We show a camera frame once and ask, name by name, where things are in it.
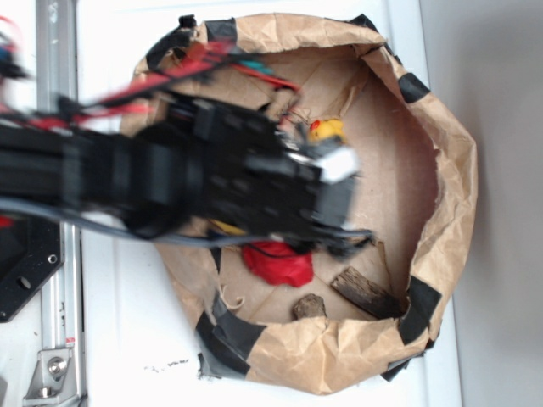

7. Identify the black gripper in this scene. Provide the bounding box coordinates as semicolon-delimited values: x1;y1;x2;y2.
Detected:
169;96;360;237

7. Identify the yellow rubber duck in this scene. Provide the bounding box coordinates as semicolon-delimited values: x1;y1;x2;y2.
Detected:
308;119;347;144

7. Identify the yellow sponge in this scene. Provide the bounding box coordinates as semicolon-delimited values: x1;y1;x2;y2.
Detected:
210;220;246;236

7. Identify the crumpled red cloth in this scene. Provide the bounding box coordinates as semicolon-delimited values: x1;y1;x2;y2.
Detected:
242;242;314;287

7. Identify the red wire bundle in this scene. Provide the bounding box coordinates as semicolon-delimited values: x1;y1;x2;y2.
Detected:
0;16;302;128

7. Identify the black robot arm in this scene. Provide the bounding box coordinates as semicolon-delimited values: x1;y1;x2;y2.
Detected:
1;94;360;240

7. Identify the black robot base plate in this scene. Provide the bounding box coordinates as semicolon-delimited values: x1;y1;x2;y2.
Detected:
0;217;63;323

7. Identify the metal corner bracket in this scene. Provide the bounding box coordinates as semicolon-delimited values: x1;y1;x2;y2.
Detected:
22;348;79;406

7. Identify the aluminium extrusion rail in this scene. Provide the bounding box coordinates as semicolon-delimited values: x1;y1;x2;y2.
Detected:
36;1;88;406

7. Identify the dark wooden block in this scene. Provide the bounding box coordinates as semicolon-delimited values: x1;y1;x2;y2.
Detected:
331;266;403;320

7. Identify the brown paper bag bin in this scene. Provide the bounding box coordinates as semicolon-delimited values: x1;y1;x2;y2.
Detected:
133;13;477;395

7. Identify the small brown rock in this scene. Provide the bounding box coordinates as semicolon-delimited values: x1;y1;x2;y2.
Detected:
293;293;327;320

